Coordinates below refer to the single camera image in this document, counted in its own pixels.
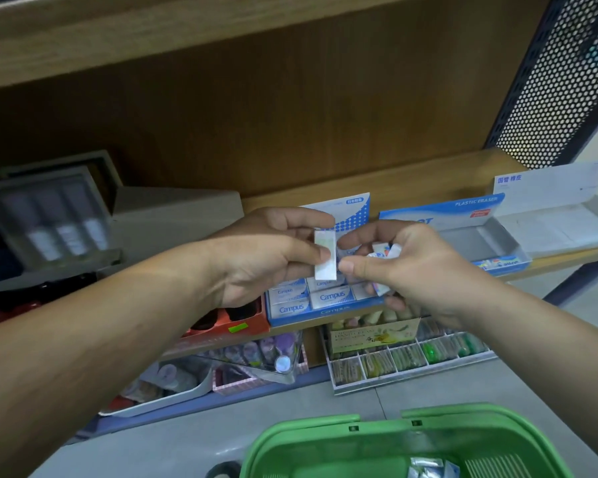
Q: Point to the white cardboard display box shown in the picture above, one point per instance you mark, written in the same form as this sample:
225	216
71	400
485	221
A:
553	214

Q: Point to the shiny packets in basket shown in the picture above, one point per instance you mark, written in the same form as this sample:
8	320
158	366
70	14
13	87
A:
431	467

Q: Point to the pink box with clear packets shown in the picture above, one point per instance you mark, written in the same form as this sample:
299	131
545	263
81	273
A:
259	360

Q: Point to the white plastic tray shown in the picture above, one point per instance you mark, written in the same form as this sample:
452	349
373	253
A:
169	388

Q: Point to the white eraser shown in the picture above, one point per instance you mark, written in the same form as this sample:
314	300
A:
325	261

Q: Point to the blue plastic eraser display box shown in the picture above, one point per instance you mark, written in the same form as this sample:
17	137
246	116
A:
478	238

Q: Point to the person's left forearm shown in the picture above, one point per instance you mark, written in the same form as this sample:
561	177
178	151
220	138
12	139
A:
79	353

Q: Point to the blue dotted eraser display box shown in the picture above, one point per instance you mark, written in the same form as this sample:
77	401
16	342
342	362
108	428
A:
351	214

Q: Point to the row of white-blue sleeved erasers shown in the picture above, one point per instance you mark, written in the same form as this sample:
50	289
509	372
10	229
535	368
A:
329	297

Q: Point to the blue metal shelf frame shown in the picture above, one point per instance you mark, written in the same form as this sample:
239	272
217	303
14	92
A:
583	281

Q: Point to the bunch of small erasers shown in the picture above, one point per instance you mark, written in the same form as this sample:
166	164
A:
386	252

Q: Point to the red cardboard display box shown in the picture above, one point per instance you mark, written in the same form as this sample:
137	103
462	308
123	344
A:
229	326

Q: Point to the person's right thumb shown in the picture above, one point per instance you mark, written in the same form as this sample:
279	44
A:
361	266

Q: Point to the wooden shelf unit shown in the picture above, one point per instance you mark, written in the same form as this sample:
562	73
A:
229	119

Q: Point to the person's left thumb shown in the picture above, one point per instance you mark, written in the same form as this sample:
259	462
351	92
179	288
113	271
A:
306	253

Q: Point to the person's right forearm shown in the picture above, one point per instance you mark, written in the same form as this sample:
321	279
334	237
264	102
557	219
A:
543	353

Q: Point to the green plastic shopping basket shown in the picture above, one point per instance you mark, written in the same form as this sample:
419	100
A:
329	448

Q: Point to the yellow-green printed label card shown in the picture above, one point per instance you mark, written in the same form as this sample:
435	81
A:
373	336

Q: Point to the person's right hand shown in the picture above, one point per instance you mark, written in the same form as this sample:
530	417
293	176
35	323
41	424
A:
423	273

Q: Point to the clear compartment tray of erasers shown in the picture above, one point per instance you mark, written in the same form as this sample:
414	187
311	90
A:
428	355

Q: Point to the person's left hand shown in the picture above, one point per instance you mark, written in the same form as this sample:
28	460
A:
259	258

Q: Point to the grey correction tape display box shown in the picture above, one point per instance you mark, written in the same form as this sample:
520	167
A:
50	218

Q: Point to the black perforated metal panel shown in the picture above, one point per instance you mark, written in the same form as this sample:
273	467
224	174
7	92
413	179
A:
563	79

